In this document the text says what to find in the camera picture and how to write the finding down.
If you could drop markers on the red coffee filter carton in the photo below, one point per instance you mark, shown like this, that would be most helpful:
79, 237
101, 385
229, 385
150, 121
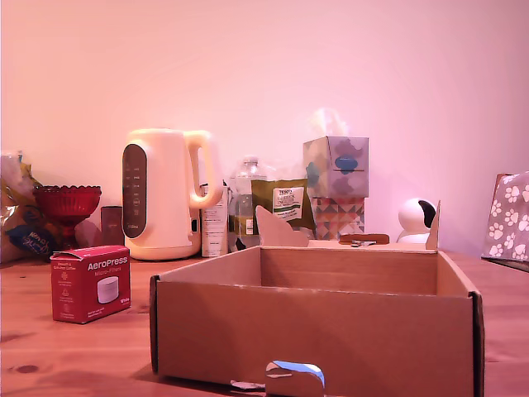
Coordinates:
89, 285

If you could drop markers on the white printed carton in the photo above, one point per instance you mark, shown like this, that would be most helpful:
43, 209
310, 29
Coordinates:
215, 231

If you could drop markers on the box with triangle pattern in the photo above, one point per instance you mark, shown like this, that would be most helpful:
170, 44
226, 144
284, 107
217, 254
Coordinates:
339, 217

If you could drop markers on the cube tissue box cloud print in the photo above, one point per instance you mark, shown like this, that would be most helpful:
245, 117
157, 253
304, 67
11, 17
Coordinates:
339, 169

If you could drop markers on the open cardboard box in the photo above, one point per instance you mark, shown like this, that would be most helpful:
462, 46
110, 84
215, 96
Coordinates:
314, 331

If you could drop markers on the small dark brown box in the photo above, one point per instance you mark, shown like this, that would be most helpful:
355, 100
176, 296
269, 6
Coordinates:
111, 227

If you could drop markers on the green labelled pouch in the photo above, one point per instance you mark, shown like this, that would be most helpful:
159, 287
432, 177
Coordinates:
285, 198

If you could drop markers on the clear plastic water bottle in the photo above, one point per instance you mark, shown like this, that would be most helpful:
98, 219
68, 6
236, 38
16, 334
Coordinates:
241, 194

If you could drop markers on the cream electric kettle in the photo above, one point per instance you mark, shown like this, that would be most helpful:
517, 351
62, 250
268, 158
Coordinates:
165, 198

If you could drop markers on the white tissue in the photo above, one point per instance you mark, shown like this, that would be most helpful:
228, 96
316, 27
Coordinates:
328, 122

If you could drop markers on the flat brown leather item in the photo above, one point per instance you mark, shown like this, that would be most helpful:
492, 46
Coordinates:
365, 238

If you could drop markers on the red glass footed bowl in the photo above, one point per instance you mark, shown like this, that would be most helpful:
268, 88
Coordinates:
68, 202

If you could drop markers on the clear plastic snack bag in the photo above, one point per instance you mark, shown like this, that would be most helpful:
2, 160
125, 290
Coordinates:
18, 223

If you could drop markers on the small white round camera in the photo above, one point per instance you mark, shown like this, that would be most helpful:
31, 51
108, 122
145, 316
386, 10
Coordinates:
413, 219

